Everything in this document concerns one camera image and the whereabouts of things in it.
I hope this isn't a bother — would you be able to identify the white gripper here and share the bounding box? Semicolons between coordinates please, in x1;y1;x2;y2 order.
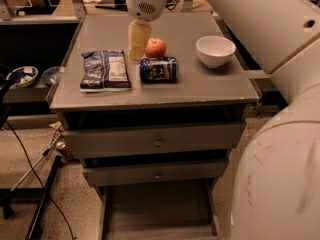
126;0;167;61

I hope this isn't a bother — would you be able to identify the blue chip bag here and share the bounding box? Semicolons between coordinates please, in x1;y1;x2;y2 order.
80;50;132;92

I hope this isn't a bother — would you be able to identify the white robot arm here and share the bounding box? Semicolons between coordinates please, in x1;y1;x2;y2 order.
207;0;320;240

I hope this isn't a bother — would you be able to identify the grey drawer cabinet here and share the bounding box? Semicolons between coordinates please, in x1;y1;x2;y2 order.
46;11;261;240

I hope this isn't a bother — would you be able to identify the top grey drawer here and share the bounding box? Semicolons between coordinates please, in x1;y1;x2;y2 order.
64;121;245;159

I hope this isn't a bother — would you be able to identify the middle grey drawer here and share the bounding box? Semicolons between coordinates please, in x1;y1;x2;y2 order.
83;159;228;187

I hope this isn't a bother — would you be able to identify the open bottom grey drawer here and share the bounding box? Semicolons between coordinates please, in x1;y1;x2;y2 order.
96;180;222;240

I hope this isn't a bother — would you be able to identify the red apple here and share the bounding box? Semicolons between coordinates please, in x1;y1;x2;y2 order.
145;37;166;58

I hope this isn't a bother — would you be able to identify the black monitor stand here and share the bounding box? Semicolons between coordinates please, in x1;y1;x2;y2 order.
95;0;127;11

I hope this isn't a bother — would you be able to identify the blue soda can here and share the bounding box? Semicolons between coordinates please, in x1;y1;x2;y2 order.
139;56;179;82

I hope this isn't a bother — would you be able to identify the white ceramic bowl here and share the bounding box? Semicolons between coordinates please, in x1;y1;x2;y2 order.
196;36;236;68

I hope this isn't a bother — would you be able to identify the clear glass bowl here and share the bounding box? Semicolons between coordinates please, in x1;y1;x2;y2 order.
41;66;64;86

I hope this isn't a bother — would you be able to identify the bowl with small items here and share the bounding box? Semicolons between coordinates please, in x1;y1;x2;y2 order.
6;66;38;88

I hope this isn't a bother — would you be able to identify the metal rod tool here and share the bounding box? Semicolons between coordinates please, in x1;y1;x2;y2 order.
10;139;68;192

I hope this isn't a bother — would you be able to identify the black stand base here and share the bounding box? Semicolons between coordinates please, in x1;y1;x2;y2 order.
0;156;62;240

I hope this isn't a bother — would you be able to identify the black floor cable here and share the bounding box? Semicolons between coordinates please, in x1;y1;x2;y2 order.
4;118;78;240

